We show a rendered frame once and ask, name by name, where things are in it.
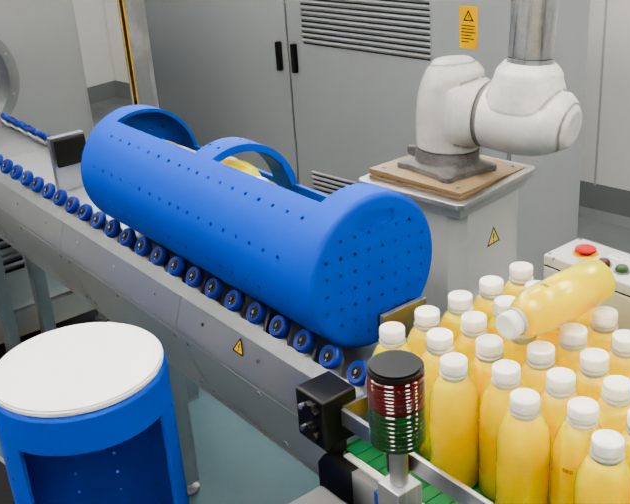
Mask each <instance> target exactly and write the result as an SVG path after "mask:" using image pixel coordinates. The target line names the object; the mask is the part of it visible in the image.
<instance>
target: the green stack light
mask: <svg viewBox="0 0 630 504"><path fill-rule="evenodd" d="M368 419H369V439H370V442H371V444H372V446H373V447H374V448H376V449H377V450H379V451H381V452H383V453H386V454H391V455H405V454H409V453H412V452H415V451H417V450H418V449H420V448H421V447H422V446H423V445H424V443H425V441H426V403H425V404H424V406H423V407H422V408H421V409H420V410H419V411H418V412H416V413H414V414H412V415H409V416H404V417H388V416H383V415H380V414H378V413H376V412H375V411H373V410H372V409H371V408H370V407H369V405H368Z"/></svg>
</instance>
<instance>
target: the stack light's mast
mask: <svg viewBox="0 0 630 504"><path fill-rule="evenodd" d="M366 371H367V373H368V375H369V376H370V377H371V378H372V379H374V380H376V381H377V382H380V383H383V384H387V385H402V384H407V383H410V382H412V381H414V380H416V379H417V378H419V377H420V376H421V375H422V374H423V372H424V362H423V360H422V359H421V358H420V357H418V356H417V355H415V354H414V353H411V352H408V351H404V350H388V351H383V352H380V353H378V354H376V355H374V356H373V357H372V358H371V359H369V361H368V362H367V365H366ZM389 473H390V483H391V484H392V485H393V486H395V487H403V486H406V485H407V484H408V482H409V470H408V454H405V455H391V454H389Z"/></svg>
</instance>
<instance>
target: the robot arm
mask: <svg viewBox="0 0 630 504"><path fill-rule="evenodd" d="M558 8H559V0H512V8H511V20H510V32H509V43H508V55H507V59H505V60H504V61H503V62H502V63H501V64H500V65H499V66H498V67H497V68H496V69H495V73H494V76H493V78H492V80H491V79H489V78H488V77H485V70H484V68H483V67H482V66H481V64H480V63H479V62H478V61H476V60H474V59H473V58H472V57H470V56H466V55H451V56H443V57H438V58H435V59H434V60H433V61H432V63H431V64H430V66H428V67H427V69H426V71H425V73H424V75H423V78H422V80H421V83H420V87H419V91H418V97H417V107H416V144H410V145H409V146H408V149H407V152H408V154H410V155H412V156H413V157H410V158H406V159H401V160H398V162H397V167H398V168H402V169H407V170H410V171H413V172H416V173H419V174H422V175H424V176H427V177H430V178H433V179H436V180H438V181H439V182H441V183H445V184H451V183H454V182H455V181H457V180H461V179H464V178H468V177H471V176H474V175H478V174H481V173H485V172H491V171H496V170H497V164H496V163H494V162H491V161H487V160H484V159H481V158H480V153H479V146H482V147H486V148H489V149H492V150H496V151H500V152H504V153H509V154H515V155H523V156H542V155H548V154H551V153H555V152H558V151H561V150H564V149H566V148H568V147H570V146H571V145H572V144H573V143H574V142H575V140H576V139H577V137H578V134H579V132H580V129H581V125H582V112H581V108H580V104H579V102H578V100H577V99H576V97H575V96H574V94H573V93H571V92H567V88H566V84H565V80H564V73H563V71H562V69H561V68H560V66H559V65H558V64H557V62H555V61H553V56H554V46H555V37H556V27H557V18H558Z"/></svg>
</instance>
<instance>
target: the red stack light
mask: <svg viewBox="0 0 630 504"><path fill-rule="evenodd" d="M366 380H367V400H368V405H369V407H370V408H371V409H372V410H373V411H375V412H376V413H378V414H380V415H383V416H388V417H404V416H409V415H412V414H414V413H416V412H418V411H419V410H420V409H421V408H422V407H423V406H424V404H425V370H424V372H423V374H422V375H421V376H420V377H419V378H417V379H416V380H414V381H412V382H410V383H407V384H402V385H387V384H383V383H380V382H377V381H376V380H374V379H372V378H371V377H370V376H369V375H368V373H367V371H366Z"/></svg>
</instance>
